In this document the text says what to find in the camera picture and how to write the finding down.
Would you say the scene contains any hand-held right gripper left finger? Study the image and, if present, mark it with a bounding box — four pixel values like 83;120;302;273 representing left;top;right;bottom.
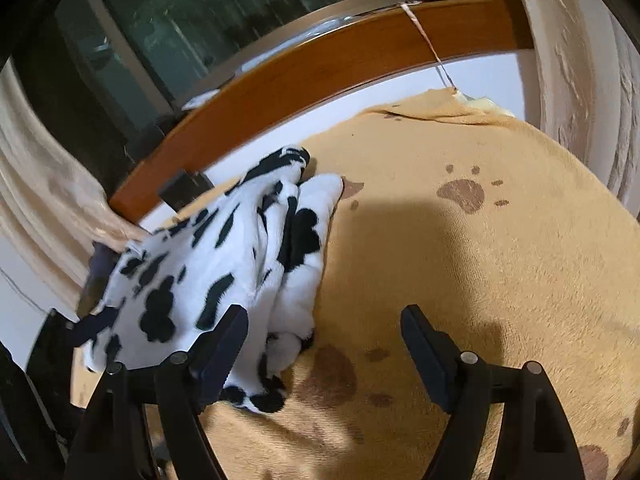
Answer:
65;304;250;480

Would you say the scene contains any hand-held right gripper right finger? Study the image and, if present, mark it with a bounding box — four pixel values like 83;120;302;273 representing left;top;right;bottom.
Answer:
400;304;585;480

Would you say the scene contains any cow print fleece garment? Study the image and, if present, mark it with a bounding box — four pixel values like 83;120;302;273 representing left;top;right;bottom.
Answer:
75;145;346;415

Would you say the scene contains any tan paw print blanket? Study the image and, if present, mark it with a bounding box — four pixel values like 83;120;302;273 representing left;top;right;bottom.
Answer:
72;89;640;480

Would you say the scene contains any dark blue cloth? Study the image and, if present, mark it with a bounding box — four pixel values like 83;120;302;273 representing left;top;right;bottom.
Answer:
77;242;123;316

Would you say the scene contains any cream patterned curtain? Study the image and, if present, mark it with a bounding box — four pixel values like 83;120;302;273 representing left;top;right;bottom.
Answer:
505;0;640;216
0;60;151;306

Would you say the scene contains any small black box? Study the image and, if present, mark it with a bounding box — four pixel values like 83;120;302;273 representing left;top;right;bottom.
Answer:
157;170;215;211

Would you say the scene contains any pale yellow cloth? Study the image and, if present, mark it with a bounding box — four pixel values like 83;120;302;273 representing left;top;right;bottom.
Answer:
462;94;518;120

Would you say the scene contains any wooden window sill board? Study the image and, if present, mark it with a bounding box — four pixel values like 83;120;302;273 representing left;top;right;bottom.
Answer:
109;0;533;221

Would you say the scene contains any thin pale ribbon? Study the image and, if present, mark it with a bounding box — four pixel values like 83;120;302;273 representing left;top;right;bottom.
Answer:
397;2;463;96

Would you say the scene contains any glass window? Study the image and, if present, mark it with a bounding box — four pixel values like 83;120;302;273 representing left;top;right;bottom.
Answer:
50;0;491;126

